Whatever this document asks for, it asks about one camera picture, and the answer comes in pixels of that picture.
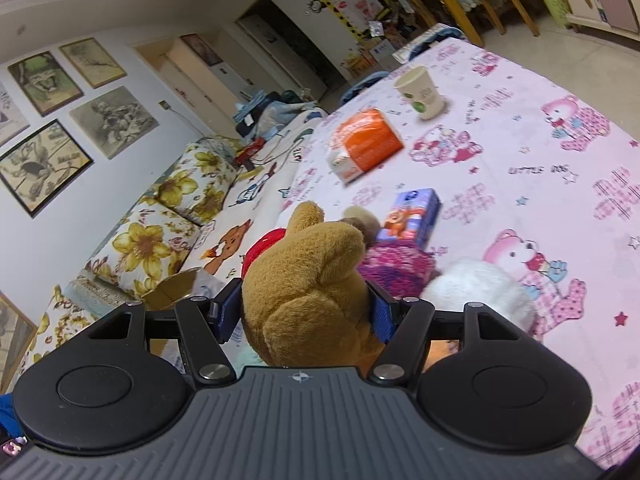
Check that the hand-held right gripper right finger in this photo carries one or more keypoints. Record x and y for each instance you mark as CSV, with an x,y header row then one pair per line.
x,y
382,316

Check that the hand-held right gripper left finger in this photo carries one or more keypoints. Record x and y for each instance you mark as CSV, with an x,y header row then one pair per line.
x,y
227,306

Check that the pink yarn hat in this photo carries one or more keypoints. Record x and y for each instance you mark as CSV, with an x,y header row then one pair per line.
x,y
395,266

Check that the cardboard box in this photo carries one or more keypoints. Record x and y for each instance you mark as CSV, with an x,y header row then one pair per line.
x,y
172,290

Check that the brown teddy bear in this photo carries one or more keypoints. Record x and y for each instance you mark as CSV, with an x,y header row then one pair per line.
x,y
305,285

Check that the white fluffy plush item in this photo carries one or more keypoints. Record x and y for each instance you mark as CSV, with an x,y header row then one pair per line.
x,y
475,290

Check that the brown knitted headband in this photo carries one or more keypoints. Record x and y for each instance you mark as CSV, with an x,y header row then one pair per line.
x,y
362,220

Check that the sofa with cartoon cover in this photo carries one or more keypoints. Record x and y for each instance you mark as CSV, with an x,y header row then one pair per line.
x,y
250,210

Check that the floral sofa cushion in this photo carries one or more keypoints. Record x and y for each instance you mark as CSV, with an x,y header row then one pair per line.
x,y
60,330
195,180
145,245

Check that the blue tissue packet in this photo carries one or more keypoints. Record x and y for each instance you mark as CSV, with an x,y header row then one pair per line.
x,y
410,216

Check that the teal textured pillow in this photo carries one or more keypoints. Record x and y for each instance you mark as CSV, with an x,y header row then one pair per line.
x,y
100,290

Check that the red black device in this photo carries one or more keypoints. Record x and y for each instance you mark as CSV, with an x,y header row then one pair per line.
x,y
248,151

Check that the orange tissue pack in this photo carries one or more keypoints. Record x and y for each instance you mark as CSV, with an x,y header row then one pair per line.
x,y
367,145

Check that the pink printed tablecloth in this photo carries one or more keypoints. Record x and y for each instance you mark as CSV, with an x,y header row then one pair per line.
x,y
500,185

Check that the pile of clothes and bags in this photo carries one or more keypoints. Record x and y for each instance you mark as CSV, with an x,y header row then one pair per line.
x,y
275,110

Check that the mouse cartoon picture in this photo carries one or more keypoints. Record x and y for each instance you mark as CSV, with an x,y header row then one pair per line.
x,y
15,340

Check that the grey duck sketch picture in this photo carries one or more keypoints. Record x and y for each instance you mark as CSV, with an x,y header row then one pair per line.
x,y
112,120

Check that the white paper cup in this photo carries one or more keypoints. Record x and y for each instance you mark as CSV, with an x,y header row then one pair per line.
x,y
417,91

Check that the blue chair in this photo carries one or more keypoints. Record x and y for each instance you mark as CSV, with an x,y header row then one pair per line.
x,y
362,87

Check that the black framed cartoon picture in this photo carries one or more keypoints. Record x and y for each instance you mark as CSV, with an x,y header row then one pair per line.
x,y
42,167

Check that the blue cloth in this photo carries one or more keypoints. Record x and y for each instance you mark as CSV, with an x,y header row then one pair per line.
x,y
6,415

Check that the dark framed picture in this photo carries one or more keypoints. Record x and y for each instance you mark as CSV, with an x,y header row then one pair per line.
x,y
202,50

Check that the stack of cartons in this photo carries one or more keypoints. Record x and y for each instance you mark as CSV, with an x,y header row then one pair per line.
x,y
370,55

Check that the pale branch sketch picture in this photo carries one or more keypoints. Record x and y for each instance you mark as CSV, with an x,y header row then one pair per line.
x,y
92,62

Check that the green hat character picture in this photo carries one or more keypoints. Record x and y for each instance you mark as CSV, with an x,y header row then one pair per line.
x,y
45,82

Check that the panda sketch picture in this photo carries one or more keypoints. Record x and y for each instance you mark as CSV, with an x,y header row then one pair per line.
x,y
10,115

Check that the yellow black height chart sticker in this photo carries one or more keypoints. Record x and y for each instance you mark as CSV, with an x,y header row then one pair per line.
x,y
340,7

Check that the green plastic basket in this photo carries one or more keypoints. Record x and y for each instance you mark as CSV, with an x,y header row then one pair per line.
x,y
557,7

